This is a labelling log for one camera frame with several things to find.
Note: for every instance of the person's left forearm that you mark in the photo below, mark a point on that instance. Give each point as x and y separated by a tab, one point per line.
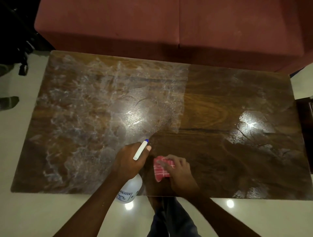
90	210

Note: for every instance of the person's left hand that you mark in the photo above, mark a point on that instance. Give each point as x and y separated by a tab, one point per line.
127	163

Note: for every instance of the red fabric sofa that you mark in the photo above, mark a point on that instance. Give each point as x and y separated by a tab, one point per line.
171	31

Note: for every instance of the person's left foot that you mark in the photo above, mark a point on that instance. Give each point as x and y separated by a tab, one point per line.
155	203

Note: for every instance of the person's left jeans leg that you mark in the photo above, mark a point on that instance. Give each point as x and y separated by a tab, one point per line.
156	227

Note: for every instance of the black bag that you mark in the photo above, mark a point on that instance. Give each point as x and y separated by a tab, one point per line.
17	31

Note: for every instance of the person's right jeans leg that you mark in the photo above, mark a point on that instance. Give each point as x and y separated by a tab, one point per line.
181	219

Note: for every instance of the red checked cloth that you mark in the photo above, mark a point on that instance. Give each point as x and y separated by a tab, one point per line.
160	173

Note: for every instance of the person's jeans leg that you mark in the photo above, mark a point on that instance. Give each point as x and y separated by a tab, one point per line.
156	227
181	219

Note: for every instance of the clear spray bottle blue nozzle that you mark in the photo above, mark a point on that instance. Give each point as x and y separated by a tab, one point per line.
129	190

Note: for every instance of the brown marbled wooden table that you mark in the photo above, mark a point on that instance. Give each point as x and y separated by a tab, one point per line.
207	110

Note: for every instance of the dark wooden side table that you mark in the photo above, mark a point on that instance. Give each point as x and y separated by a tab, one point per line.
307	134

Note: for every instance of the person's right hand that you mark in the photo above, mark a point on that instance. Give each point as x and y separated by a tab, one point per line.
182	175

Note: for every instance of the dark grey floor object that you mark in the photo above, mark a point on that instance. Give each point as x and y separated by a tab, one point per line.
8	102

